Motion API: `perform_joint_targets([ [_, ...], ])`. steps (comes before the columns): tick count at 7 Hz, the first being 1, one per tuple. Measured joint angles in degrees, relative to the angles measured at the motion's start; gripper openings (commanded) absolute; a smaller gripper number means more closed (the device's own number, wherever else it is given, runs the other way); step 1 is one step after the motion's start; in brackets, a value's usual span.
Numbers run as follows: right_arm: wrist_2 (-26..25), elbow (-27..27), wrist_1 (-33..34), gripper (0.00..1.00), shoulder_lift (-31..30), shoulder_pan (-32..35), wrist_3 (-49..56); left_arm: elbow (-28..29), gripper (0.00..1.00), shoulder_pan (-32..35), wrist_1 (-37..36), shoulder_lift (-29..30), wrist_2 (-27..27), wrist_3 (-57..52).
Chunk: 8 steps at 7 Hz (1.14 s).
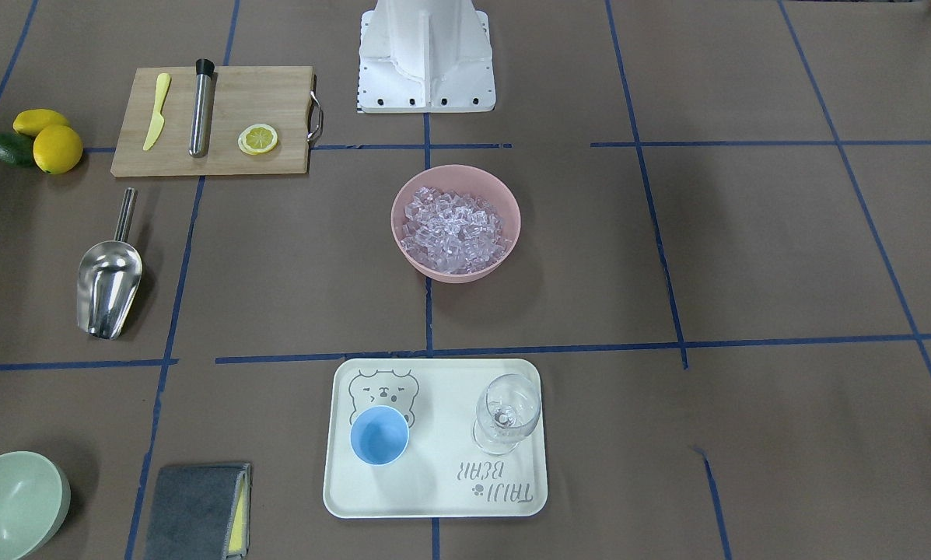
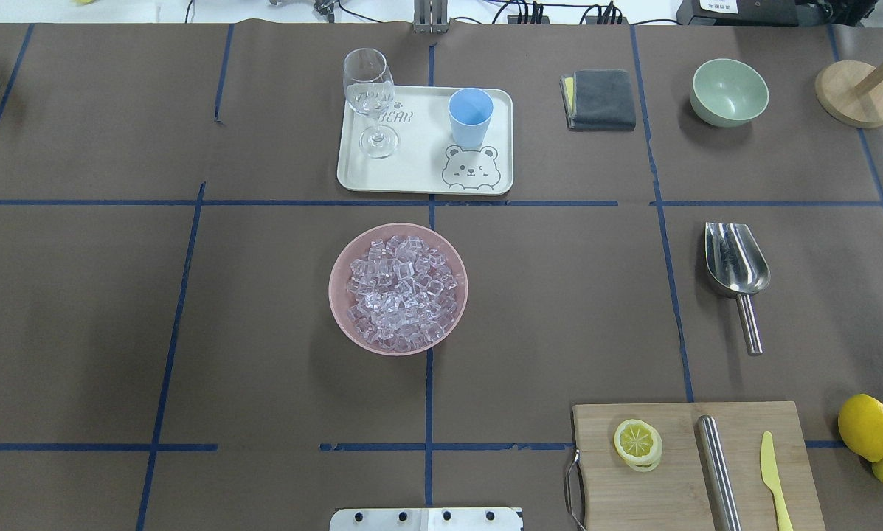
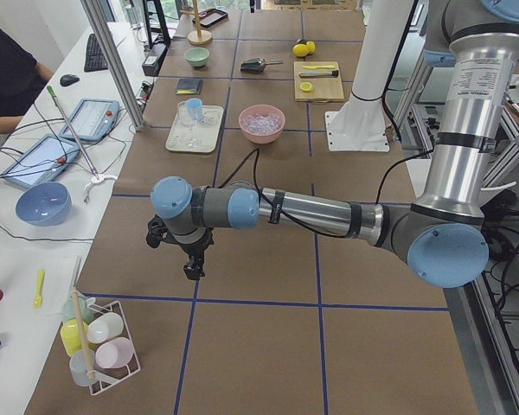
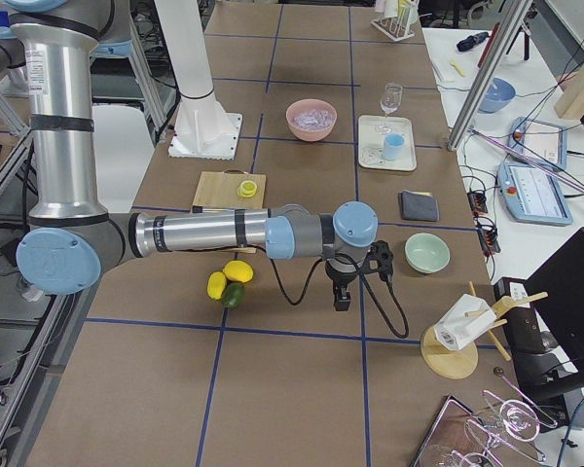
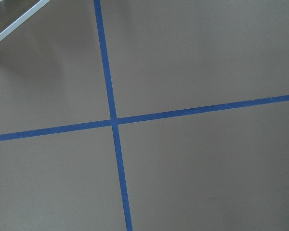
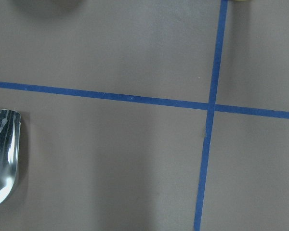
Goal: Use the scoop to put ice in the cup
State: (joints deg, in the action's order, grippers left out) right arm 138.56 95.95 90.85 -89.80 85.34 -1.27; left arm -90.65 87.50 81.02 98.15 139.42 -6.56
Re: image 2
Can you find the stainless steel ice scoop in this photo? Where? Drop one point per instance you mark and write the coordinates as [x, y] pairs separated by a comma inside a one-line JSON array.
[[738, 270]]

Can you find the blue plastic cup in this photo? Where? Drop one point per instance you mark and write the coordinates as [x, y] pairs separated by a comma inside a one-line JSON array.
[[470, 112]]

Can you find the steel muddler rod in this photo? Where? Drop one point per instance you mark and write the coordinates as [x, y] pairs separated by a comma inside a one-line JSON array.
[[716, 474]]

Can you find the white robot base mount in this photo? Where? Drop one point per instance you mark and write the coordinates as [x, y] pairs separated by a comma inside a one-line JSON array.
[[428, 518]]

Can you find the wooden cup stand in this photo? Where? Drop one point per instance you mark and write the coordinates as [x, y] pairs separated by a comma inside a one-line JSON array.
[[852, 92]]

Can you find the green bowl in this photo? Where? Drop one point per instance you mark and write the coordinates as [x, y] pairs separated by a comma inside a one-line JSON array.
[[727, 93]]

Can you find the pink bowl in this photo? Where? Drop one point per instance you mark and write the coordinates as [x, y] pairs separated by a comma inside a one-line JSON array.
[[340, 298]]

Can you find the pile of clear ice cubes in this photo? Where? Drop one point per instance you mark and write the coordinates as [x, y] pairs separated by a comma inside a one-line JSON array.
[[403, 294]]

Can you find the cream bear serving tray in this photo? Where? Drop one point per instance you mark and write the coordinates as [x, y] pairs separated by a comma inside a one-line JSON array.
[[427, 160]]

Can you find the yellow plastic knife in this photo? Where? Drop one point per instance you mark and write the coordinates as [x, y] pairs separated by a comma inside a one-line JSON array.
[[771, 480]]

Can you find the wooden cutting board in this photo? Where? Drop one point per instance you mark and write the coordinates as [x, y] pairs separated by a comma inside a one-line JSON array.
[[676, 496]]

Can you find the lemon slice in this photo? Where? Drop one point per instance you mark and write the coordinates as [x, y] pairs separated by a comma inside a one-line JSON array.
[[639, 445]]

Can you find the grey folded cloth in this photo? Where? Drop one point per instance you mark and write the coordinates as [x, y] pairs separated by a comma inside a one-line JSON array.
[[599, 100]]

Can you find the clear wine glass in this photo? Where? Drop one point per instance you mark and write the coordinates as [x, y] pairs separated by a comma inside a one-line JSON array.
[[370, 91]]

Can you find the aluminium frame post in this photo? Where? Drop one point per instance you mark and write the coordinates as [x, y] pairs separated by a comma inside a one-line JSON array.
[[431, 16]]

